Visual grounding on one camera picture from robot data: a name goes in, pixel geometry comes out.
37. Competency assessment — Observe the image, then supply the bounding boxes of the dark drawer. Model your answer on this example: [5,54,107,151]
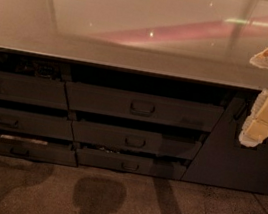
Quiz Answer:
[0,134,77,167]
[72,121,202,160]
[0,71,67,110]
[65,82,224,132]
[76,148,186,181]
[0,108,73,141]

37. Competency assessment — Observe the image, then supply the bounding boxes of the items inside left drawer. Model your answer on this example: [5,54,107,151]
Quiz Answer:
[0,52,61,80]

